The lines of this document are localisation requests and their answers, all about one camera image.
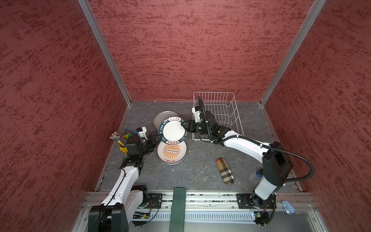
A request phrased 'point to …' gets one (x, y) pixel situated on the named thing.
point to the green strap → (178, 209)
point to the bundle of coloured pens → (116, 136)
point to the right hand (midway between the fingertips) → (182, 127)
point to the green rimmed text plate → (172, 132)
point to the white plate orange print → (172, 154)
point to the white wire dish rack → (223, 106)
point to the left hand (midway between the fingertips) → (163, 137)
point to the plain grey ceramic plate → (162, 116)
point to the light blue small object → (288, 208)
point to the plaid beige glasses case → (225, 173)
